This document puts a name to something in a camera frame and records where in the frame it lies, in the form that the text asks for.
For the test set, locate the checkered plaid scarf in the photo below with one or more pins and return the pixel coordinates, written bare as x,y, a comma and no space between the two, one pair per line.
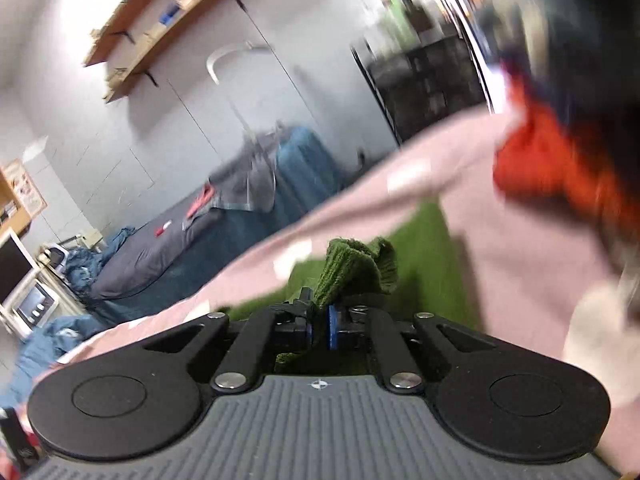
580,56

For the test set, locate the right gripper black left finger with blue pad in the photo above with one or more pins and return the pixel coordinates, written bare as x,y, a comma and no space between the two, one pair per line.
286,327

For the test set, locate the black trolley cart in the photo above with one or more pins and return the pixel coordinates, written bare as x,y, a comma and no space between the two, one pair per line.
418,87

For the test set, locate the pink reindeer bed blanket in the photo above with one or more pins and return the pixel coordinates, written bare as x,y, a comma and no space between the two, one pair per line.
535,275

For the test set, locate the green knit cardigan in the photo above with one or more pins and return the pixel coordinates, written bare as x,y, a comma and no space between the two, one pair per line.
415,269

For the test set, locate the red cloth on bed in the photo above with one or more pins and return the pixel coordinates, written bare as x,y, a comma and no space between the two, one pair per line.
206,195

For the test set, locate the small red white object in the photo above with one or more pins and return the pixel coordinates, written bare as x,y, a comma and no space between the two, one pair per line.
163,228

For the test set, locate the blue crumpled bedding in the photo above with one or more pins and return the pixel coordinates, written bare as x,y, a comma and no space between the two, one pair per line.
42,348

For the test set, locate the orange knit garment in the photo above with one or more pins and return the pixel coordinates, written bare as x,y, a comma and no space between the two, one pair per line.
542,158

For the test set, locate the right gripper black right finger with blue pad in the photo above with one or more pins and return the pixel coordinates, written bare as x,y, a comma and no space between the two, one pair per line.
390,357

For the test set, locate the grey towel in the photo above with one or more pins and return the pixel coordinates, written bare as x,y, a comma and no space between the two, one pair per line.
249,181

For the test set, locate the white medical machine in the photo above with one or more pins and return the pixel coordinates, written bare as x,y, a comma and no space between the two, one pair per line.
26,302

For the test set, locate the wooden wall shelf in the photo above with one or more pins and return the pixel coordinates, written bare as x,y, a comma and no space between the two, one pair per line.
153,44
165,5

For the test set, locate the massage bed with grey cover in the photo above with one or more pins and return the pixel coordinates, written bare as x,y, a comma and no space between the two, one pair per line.
149,274

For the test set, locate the dark navy garment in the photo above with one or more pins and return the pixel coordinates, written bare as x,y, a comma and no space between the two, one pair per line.
573,69

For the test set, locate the white floor lamp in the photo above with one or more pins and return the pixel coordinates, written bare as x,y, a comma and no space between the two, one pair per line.
225,68

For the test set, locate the lower wooden wall shelf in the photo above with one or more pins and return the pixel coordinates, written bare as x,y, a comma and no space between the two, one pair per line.
153,44

